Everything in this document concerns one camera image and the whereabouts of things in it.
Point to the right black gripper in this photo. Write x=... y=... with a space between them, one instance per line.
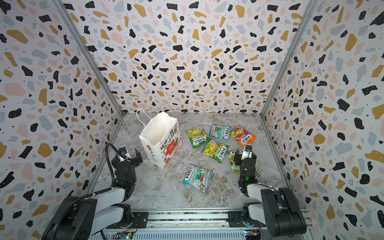
x=245 y=159

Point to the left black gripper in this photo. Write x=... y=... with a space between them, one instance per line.
x=134 y=162

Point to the white paper gift bag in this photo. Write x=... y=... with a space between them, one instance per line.
x=161 y=138

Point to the orange Fox's fruits candy packet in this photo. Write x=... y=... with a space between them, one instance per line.
x=242 y=136

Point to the teal Fox's candy packet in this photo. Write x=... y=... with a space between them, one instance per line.
x=220 y=132

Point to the green Fox's spring tea packet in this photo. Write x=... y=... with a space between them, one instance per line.
x=198 y=137

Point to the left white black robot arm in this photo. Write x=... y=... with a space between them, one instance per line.
x=78 y=218

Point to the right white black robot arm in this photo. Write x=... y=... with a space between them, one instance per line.
x=275 y=208

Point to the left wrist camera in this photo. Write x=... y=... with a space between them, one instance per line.
x=124 y=155

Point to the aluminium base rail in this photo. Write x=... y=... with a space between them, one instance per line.
x=196 y=224

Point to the left metal corner post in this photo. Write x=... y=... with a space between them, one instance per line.
x=65 y=16

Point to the metal corner post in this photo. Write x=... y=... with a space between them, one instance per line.
x=65 y=16
x=290 y=54

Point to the right metal corner post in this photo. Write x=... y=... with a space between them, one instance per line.
x=290 y=54

